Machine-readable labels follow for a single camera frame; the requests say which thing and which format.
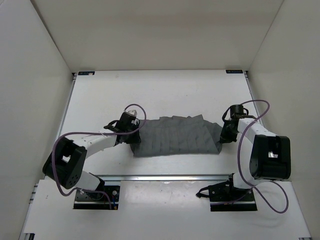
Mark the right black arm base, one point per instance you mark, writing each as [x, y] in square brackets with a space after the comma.
[225, 197]

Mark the left blue corner label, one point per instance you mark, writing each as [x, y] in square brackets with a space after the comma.
[86, 73]

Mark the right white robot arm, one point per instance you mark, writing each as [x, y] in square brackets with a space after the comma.
[270, 158]

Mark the grey pleated skirt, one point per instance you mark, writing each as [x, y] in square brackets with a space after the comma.
[178, 135]

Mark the right blue corner label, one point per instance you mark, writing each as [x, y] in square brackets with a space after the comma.
[234, 71]

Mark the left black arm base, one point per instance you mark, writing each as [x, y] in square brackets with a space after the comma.
[97, 201]

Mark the blue corner label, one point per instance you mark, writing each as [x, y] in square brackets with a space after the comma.
[234, 71]
[86, 73]

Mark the aluminium front table rail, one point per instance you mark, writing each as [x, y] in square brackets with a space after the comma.
[165, 177]

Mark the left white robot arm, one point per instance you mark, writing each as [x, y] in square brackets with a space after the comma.
[66, 161]

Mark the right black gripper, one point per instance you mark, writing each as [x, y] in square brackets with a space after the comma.
[224, 138]

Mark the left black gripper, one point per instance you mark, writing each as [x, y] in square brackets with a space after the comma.
[135, 139]

